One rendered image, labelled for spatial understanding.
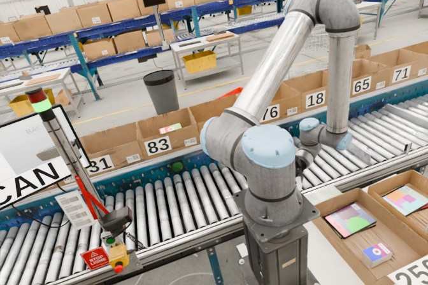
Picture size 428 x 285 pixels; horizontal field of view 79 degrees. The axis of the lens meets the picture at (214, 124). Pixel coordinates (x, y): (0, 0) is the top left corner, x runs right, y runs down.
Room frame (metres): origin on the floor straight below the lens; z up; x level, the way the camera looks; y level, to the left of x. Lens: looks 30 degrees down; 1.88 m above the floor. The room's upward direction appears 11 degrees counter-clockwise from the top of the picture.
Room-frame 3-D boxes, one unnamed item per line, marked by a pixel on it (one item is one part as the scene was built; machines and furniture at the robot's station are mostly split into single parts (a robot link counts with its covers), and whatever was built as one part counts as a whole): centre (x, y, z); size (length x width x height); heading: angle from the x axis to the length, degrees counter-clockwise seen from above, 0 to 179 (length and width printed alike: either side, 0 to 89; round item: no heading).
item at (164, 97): (4.11, 0.73, 0.32); 0.50 x 0.50 x 0.64
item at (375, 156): (1.42, -0.94, 0.72); 0.52 x 0.05 x 0.05; 12
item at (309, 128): (1.06, -0.47, 1.14); 0.12 x 0.09 x 0.12; 37
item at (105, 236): (0.81, 0.55, 0.95); 0.07 x 0.03 x 0.07; 102
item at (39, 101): (0.84, 0.55, 1.62); 0.05 x 0.05 x 0.06
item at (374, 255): (0.61, -0.56, 0.78); 0.10 x 0.06 x 0.05; 103
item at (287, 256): (0.62, -0.15, 0.91); 0.26 x 0.26 x 0.33; 15
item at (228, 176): (1.24, -0.05, 0.72); 0.52 x 0.05 x 0.05; 12
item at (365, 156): (1.40, -0.84, 0.76); 0.46 x 0.01 x 0.09; 12
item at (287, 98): (1.78, -0.44, 0.97); 0.39 x 0.29 x 0.17; 102
